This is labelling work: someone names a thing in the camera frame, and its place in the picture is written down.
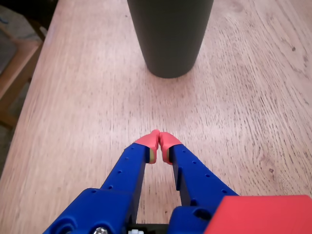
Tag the wooden stool frame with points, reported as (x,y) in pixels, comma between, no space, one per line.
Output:
(19,70)

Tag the tall gray cup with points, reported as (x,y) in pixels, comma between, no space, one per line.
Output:
(170,36)

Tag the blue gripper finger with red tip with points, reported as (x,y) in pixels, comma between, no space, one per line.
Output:
(122,180)
(195,180)

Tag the red camera mount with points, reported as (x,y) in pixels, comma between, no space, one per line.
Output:
(263,217)

